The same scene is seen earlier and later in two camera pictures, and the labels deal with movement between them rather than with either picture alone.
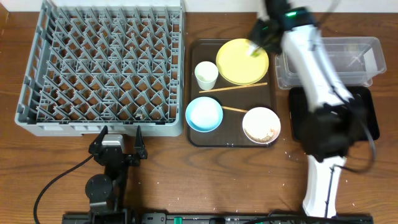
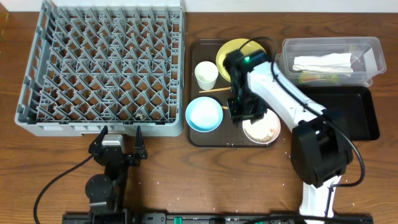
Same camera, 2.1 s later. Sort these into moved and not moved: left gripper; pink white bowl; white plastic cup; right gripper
Moved: right gripper
Not moved: left gripper; pink white bowl; white plastic cup
